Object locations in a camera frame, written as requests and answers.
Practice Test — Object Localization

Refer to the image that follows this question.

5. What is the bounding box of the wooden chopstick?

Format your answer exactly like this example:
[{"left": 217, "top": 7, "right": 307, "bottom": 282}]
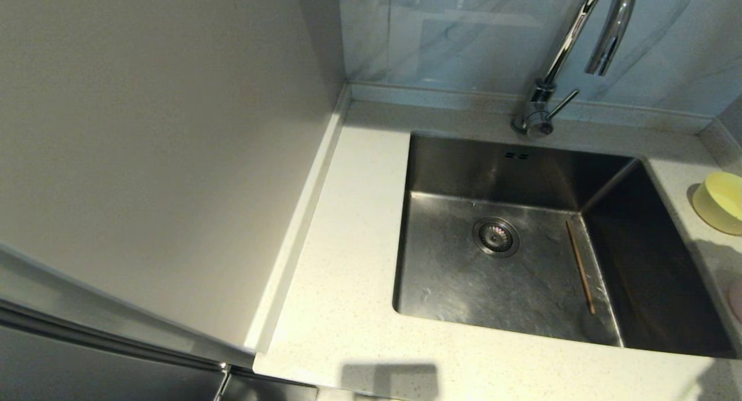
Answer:
[{"left": 565, "top": 220, "right": 597, "bottom": 315}]

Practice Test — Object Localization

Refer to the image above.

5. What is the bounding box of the yellow plastic bowl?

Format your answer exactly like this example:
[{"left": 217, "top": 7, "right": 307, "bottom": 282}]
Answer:
[{"left": 692, "top": 171, "right": 742, "bottom": 236}]

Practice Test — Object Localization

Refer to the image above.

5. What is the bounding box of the pink plastic bowl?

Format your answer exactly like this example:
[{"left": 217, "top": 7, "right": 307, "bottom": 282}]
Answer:
[{"left": 728, "top": 279, "right": 742, "bottom": 323}]

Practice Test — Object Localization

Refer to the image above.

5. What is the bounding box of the stainless steel sink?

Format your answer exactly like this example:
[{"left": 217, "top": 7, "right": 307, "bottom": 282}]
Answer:
[{"left": 392, "top": 132, "right": 740, "bottom": 358}]

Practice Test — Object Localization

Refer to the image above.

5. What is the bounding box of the metal sink drain strainer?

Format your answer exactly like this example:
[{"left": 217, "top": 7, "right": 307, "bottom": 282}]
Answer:
[{"left": 472, "top": 217, "right": 521, "bottom": 258}]

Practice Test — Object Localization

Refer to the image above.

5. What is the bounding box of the chrome gooseneck faucet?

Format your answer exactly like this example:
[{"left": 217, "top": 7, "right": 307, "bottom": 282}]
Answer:
[{"left": 510, "top": 0, "right": 638, "bottom": 138}]

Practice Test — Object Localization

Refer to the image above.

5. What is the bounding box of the grey tall cabinet door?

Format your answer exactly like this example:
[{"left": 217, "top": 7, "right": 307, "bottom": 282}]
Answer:
[{"left": 0, "top": 300, "right": 318, "bottom": 401}]

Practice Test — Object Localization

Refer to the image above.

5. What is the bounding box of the chrome cabinet door handle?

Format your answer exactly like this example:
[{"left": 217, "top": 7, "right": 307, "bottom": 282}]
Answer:
[{"left": 212, "top": 362, "right": 232, "bottom": 401}]

